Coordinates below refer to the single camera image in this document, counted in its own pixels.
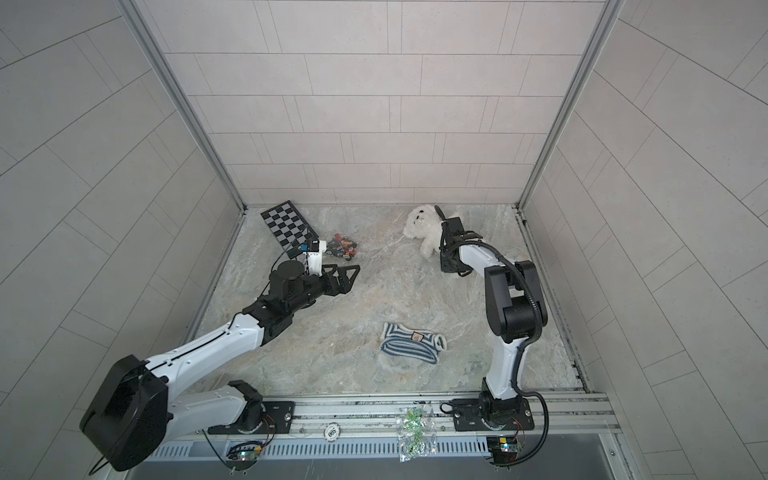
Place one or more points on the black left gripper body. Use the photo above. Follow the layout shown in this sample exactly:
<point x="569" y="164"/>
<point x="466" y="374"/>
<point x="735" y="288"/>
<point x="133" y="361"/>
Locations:
<point x="310" y="287"/>

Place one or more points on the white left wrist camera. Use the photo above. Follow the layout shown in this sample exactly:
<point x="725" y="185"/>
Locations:
<point x="314" y="251"/>

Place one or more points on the left green circuit board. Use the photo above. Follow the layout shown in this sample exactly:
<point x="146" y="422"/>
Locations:
<point x="245" y="455"/>

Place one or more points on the clear bag of green parts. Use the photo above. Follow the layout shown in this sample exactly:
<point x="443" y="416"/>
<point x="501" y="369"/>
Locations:
<point x="416" y="434"/>

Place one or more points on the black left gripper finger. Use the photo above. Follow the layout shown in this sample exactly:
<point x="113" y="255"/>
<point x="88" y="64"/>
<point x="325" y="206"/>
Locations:
<point x="344" y="275"/>
<point x="334" y="287"/>

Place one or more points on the right aluminium corner post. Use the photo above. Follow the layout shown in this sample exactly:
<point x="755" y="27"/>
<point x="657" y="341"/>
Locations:
<point x="599" y="36"/>

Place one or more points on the bag of colourful small parts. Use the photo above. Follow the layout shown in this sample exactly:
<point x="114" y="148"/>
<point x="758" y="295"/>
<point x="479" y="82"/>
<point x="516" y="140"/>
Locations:
<point x="341" y="247"/>

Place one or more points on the aluminium corner post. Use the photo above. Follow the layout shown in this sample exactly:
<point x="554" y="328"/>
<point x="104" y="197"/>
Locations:
<point x="599" y="36"/>
<point x="142" y="34"/>

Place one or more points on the white fluffy teddy bear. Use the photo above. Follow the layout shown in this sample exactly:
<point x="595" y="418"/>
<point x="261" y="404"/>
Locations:
<point x="424" y="223"/>

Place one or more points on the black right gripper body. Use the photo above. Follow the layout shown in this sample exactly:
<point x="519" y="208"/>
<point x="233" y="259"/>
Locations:
<point x="451" y="266"/>

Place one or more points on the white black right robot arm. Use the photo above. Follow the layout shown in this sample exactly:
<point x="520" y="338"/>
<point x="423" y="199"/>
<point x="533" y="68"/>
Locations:
<point x="515" y="312"/>

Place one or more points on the blue white striped knit sweater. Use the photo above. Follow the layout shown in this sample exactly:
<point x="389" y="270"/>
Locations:
<point x="400" y="341"/>

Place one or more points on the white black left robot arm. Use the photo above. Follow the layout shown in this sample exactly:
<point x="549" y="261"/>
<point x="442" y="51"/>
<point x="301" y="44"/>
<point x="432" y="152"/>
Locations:
<point x="142" y="404"/>

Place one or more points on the right circuit board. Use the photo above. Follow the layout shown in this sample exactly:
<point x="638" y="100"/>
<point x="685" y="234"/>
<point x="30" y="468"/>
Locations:
<point x="503" y="450"/>

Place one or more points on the round silver rail knob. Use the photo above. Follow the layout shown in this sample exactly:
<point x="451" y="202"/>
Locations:
<point x="332" y="432"/>

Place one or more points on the black white chessboard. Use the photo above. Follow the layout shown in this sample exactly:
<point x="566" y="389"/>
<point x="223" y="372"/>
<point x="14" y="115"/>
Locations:
<point x="289" y="228"/>

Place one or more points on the left aluminium corner post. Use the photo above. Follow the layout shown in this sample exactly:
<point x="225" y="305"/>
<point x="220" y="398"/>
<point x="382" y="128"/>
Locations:
<point x="142" y="34"/>

